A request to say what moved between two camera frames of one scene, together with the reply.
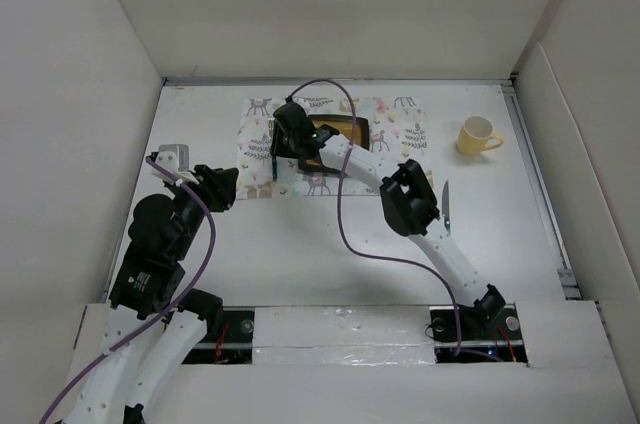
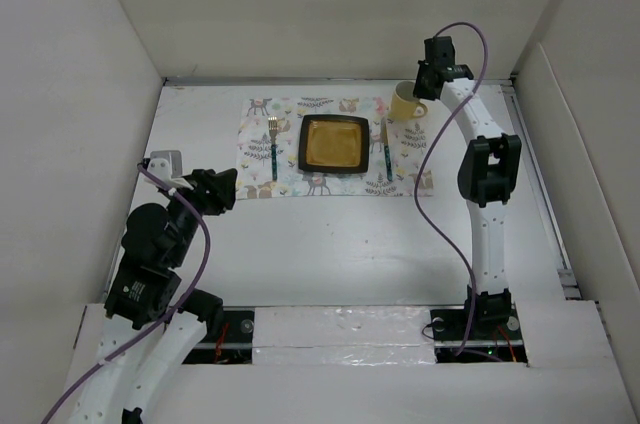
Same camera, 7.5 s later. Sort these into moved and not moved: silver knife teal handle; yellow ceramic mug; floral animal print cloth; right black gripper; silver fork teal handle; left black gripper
Moved: right black gripper; yellow ceramic mug; silver knife teal handle
Not moved: silver fork teal handle; floral animal print cloth; left black gripper
